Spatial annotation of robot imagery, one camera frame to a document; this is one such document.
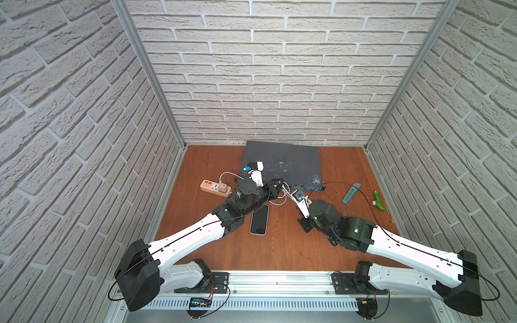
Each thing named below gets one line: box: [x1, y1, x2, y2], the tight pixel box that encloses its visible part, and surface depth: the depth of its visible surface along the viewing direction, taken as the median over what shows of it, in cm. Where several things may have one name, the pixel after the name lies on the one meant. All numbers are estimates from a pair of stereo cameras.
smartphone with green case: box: [249, 204, 270, 236], surface depth 90 cm
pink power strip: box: [199, 179, 232, 198], surface depth 101 cm
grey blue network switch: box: [237, 140, 326, 192], surface depth 109 cm
